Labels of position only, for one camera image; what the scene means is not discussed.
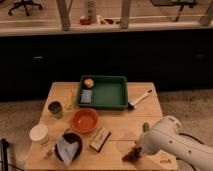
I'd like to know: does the green plastic tray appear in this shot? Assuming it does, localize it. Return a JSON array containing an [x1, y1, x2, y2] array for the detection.
[[76, 75, 128, 110]]

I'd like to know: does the yellow stick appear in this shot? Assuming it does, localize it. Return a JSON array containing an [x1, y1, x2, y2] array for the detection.
[[66, 91, 73, 110]]

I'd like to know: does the grey cloth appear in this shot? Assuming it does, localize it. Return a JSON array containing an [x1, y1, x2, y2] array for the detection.
[[56, 136, 79, 165]]

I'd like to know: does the black cable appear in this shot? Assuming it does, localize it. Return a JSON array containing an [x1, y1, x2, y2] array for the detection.
[[178, 132, 206, 171]]

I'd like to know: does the dark bowl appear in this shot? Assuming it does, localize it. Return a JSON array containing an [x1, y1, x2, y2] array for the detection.
[[55, 132, 82, 163]]

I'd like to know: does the dark green can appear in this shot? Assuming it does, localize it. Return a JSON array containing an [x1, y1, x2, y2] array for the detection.
[[48, 101, 63, 119]]

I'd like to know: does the white handled brush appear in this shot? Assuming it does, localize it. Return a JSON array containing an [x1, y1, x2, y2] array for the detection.
[[127, 90, 152, 110]]

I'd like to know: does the orange fruit in tray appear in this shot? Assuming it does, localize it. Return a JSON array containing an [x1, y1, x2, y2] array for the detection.
[[84, 78, 94, 88]]

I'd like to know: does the black office chair left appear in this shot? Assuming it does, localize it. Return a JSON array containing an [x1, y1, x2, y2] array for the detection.
[[8, 0, 43, 16]]

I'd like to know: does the red bowl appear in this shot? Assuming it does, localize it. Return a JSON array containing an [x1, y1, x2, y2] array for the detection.
[[71, 108, 99, 133]]

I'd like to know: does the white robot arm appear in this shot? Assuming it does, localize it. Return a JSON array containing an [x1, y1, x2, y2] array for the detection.
[[139, 116, 213, 171]]

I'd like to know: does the wooden block eraser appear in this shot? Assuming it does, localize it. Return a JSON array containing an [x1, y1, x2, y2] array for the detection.
[[90, 127, 111, 152]]

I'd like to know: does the white cup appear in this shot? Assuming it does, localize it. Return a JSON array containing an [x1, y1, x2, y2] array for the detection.
[[29, 124, 49, 144]]

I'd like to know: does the red object on shelf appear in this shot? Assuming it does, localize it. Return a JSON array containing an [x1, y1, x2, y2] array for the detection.
[[80, 18, 92, 25]]

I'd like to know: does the small metal object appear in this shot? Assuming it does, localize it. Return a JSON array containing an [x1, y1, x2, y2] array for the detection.
[[44, 146, 55, 159]]

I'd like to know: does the grey sponge in tray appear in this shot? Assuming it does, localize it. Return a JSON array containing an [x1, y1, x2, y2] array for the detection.
[[80, 90, 92, 103]]

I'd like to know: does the dark red grape bunch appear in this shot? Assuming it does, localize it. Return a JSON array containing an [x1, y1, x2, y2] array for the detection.
[[122, 142, 142, 163]]

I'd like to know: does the green cucumber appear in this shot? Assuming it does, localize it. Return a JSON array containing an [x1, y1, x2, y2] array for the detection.
[[143, 122, 150, 132]]

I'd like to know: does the black stand at left edge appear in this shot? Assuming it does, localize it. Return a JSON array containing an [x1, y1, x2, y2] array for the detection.
[[0, 138, 22, 171]]

